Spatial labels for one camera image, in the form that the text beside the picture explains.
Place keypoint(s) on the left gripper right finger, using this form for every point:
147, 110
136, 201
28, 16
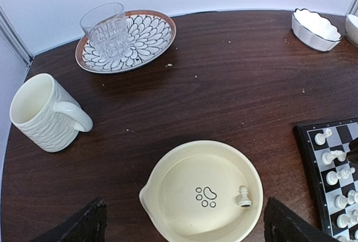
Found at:
282, 224

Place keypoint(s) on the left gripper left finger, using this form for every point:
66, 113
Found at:
88, 224

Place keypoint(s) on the white chess pawn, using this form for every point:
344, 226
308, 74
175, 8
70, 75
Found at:
244, 200

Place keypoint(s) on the cream cat-ear bowl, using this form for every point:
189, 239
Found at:
192, 193

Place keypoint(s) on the white chess bishop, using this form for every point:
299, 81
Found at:
332, 177

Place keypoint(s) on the white chess rook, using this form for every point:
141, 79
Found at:
320, 138

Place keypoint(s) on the black white chessboard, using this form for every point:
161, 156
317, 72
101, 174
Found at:
344, 138

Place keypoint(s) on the cream ribbed mug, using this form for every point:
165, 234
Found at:
47, 114

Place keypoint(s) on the white scalloped dish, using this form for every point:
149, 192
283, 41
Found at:
315, 31

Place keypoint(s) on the clear drinking glass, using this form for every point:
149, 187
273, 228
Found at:
106, 29

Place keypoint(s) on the small cream bowl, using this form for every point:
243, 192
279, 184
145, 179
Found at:
351, 29

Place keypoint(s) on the left aluminium frame post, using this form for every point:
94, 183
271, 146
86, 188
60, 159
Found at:
15, 42

